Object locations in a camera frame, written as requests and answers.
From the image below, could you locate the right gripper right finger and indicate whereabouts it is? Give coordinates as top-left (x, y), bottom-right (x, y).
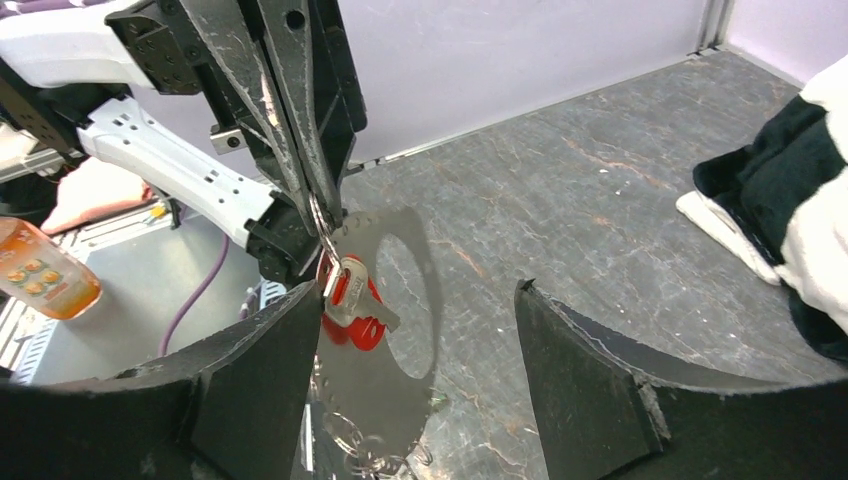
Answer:
top-left (514, 280), bottom-right (847, 479)

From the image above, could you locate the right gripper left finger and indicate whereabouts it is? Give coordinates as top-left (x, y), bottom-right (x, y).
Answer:
top-left (1, 282), bottom-right (323, 479)

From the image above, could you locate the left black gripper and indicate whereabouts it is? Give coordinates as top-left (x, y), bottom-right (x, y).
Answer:
top-left (105, 0), bottom-right (369, 233)

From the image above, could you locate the large metal keyring plate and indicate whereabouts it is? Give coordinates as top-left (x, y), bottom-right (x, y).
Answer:
top-left (313, 207), bottom-right (444, 477)

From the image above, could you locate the red tag key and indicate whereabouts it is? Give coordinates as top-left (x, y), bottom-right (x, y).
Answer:
top-left (318, 253), bottom-right (400, 352)

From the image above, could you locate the green tag key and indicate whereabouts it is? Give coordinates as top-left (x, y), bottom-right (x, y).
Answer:
top-left (429, 390), bottom-right (450, 414)

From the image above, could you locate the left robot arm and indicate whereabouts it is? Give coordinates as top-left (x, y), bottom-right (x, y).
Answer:
top-left (1, 1), bottom-right (367, 285)

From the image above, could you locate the pink cloth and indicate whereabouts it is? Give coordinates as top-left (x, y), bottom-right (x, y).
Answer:
top-left (40, 158), bottom-right (153, 235)

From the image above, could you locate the orange drink bottle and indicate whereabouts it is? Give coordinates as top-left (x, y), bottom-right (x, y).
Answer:
top-left (1, 217), bottom-right (102, 320)

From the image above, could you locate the black white checkered blanket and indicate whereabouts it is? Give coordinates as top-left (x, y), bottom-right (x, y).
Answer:
top-left (676, 58), bottom-right (847, 362)

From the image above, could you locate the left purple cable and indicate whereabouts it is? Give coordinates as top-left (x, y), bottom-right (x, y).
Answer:
top-left (157, 231), bottom-right (232, 359)

